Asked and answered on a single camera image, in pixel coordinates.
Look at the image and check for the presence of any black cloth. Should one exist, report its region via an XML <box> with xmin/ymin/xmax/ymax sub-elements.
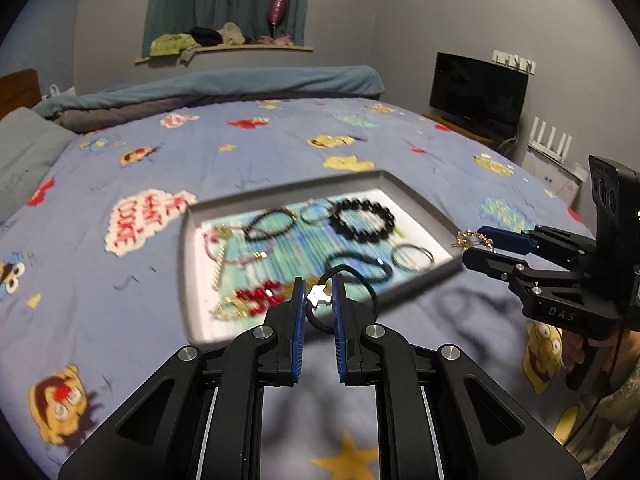
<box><xmin>190</xmin><ymin>26</ymin><xmax>225</xmax><ymax>46</ymax></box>

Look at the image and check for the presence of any white box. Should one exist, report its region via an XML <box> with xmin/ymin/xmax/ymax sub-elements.
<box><xmin>522</xmin><ymin>147</ymin><xmax>588</xmax><ymax>206</ymax></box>

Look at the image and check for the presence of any wooden monitor stand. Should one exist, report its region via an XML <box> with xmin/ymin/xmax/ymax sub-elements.
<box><xmin>420</xmin><ymin>112</ymin><xmax>521</xmax><ymax>151</ymax></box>

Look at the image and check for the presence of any black monitor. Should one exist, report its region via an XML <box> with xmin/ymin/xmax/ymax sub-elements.
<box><xmin>429</xmin><ymin>51</ymin><xmax>530</xmax><ymax>136</ymax></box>

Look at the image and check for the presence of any green cloth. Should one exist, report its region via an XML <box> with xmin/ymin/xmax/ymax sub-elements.
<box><xmin>149</xmin><ymin>32</ymin><xmax>202</xmax><ymax>66</ymax></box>

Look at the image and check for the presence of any wooden headboard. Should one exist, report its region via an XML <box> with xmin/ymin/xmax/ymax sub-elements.
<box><xmin>0</xmin><ymin>69</ymin><xmax>41</xmax><ymax>121</ymax></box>

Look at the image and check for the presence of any green thin bangle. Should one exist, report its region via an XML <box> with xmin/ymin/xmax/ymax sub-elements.
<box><xmin>299</xmin><ymin>201</ymin><xmax>335</xmax><ymax>227</ymax></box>

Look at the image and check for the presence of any green printed paper sheet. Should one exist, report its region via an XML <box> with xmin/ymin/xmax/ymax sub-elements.
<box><xmin>202</xmin><ymin>190</ymin><xmax>441</xmax><ymax>322</ymax></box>

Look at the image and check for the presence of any black oval cord bracelet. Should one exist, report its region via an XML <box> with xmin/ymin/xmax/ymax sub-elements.
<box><xmin>324</xmin><ymin>251</ymin><xmax>395</xmax><ymax>286</ymax></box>

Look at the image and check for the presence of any person's right forearm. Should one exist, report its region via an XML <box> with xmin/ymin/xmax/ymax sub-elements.
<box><xmin>565</xmin><ymin>335</ymin><xmax>640</xmax><ymax>466</ymax></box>

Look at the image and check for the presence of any black bead bracelet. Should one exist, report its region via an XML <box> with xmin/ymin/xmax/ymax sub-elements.
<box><xmin>327</xmin><ymin>199</ymin><xmax>396</xmax><ymax>240</ymax></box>

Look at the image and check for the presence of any gold chain hair clip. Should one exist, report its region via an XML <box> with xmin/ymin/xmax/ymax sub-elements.
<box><xmin>452</xmin><ymin>229</ymin><xmax>497</xmax><ymax>253</ymax></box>

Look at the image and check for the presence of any pink string bracelet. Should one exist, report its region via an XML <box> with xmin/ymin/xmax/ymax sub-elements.
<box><xmin>202</xmin><ymin>227</ymin><xmax>271</xmax><ymax>268</ymax></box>

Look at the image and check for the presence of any person's right hand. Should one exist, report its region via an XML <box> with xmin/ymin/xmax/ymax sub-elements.
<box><xmin>561</xmin><ymin>332</ymin><xmax>587</xmax><ymax>378</ymax></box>

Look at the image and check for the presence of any blue cartoon printed bed sheet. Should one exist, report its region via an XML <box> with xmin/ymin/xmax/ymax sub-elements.
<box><xmin>0</xmin><ymin>95</ymin><xmax>621</xmax><ymax>480</ymax></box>

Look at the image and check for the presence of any white router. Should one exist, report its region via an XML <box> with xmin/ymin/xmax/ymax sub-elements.
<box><xmin>527</xmin><ymin>116</ymin><xmax>573</xmax><ymax>162</ymax></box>

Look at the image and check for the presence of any wooden window sill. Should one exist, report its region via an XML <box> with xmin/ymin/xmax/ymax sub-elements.
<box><xmin>134</xmin><ymin>42</ymin><xmax>315</xmax><ymax>66</ymax></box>

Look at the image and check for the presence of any black hair tie with star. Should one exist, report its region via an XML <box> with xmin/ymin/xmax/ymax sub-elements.
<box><xmin>305</xmin><ymin>266</ymin><xmax>382</xmax><ymax>333</ymax></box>

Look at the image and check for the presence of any red bead tassel hairpin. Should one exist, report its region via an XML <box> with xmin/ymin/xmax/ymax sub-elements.
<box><xmin>212</xmin><ymin>280</ymin><xmax>288</xmax><ymax>322</ymax></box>

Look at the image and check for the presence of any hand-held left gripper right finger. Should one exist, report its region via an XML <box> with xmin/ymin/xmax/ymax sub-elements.
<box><xmin>332</xmin><ymin>275</ymin><xmax>586</xmax><ymax>480</ymax></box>

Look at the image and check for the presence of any dark red bead bracelet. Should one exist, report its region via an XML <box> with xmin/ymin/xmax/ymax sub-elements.
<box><xmin>243</xmin><ymin>208</ymin><xmax>297</xmax><ymax>242</ymax></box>

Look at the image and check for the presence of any gold pearl hairpin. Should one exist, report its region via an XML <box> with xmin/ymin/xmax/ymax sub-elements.
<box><xmin>210</xmin><ymin>242</ymin><xmax>228</xmax><ymax>291</ymax></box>

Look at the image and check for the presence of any beige cloth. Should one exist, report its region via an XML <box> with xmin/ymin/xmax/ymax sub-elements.
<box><xmin>220</xmin><ymin>22</ymin><xmax>247</xmax><ymax>46</ymax></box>

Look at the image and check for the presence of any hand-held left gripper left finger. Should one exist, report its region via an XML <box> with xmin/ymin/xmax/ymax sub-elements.
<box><xmin>57</xmin><ymin>276</ymin><xmax>307</xmax><ymax>480</ymax></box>

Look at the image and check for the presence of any silver bangle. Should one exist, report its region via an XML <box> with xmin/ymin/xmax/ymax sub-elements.
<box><xmin>391</xmin><ymin>243</ymin><xmax>435</xmax><ymax>273</ymax></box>

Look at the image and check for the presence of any white cable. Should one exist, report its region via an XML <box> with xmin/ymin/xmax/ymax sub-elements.
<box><xmin>497</xmin><ymin>134</ymin><xmax>525</xmax><ymax>159</ymax></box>

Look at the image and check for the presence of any dark grey blanket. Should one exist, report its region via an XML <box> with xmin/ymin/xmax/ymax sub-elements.
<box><xmin>57</xmin><ymin>92</ymin><xmax>211</xmax><ymax>135</ymax></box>

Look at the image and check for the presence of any blue blanket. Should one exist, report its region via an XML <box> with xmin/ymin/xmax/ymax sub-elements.
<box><xmin>35</xmin><ymin>65</ymin><xmax>386</xmax><ymax>121</ymax></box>

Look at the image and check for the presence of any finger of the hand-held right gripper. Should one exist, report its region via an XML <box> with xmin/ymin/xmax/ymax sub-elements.
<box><xmin>462</xmin><ymin>247</ymin><xmax>599</xmax><ymax>307</ymax></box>
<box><xmin>477</xmin><ymin>225</ymin><xmax>599</xmax><ymax>272</ymax></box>

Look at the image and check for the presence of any pink wine glass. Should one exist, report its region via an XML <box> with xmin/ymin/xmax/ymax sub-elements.
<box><xmin>267</xmin><ymin>0</ymin><xmax>288</xmax><ymax>41</ymax></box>

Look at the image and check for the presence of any grey cardboard box lid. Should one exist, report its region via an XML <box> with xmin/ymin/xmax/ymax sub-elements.
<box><xmin>180</xmin><ymin>170</ymin><xmax>463</xmax><ymax>343</ymax></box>

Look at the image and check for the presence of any grey pillow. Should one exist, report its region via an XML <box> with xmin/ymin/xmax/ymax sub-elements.
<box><xmin>0</xmin><ymin>107</ymin><xmax>76</xmax><ymax>221</ymax></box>

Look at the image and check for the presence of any white wall socket strip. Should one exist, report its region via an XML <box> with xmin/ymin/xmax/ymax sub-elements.
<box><xmin>492</xmin><ymin>50</ymin><xmax>538</xmax><ymax>77</ymax></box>

